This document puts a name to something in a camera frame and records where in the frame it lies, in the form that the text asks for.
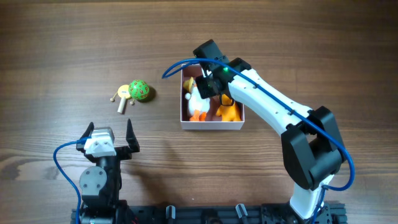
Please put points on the white plush duck toy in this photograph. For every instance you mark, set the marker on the white plush duck toy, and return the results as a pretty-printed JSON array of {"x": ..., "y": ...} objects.
[{"x": 197, "y": 106}]

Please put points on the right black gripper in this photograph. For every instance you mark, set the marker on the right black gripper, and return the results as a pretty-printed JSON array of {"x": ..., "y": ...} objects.
[{"x": 204, "y": 88}]

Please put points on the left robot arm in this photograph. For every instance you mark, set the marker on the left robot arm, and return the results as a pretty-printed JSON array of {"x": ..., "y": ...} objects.
[{"x": 100, "y": 184}]

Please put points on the green patterned ball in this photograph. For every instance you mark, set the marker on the green patterned ball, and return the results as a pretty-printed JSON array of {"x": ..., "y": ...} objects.
[{"x": 138, "y": 89}]

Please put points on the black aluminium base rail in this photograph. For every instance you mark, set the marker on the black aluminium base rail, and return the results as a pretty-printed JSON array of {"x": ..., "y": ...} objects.
[{"x": 332, "y": 213}]

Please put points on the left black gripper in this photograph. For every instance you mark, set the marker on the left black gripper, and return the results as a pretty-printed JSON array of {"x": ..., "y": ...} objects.
[{"x": 123, "y": 152}]

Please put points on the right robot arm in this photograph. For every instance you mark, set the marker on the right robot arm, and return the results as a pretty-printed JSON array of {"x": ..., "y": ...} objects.
[{"x": 312, "y": 147}]

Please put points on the pink cardboard box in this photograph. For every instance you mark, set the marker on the pink cardboard box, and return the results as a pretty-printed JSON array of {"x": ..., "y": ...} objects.
[{"x": 212, "y": 121}]

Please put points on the orange dinosaur toy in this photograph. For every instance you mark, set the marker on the orange dinosaur toy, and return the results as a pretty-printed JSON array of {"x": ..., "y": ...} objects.
[{"x": 228, "y": 109}]

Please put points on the yellow wooden rattle drum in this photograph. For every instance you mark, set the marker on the yellow wooden rattle drum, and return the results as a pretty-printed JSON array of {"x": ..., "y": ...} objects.
[{"x": 124, "y": 94}]

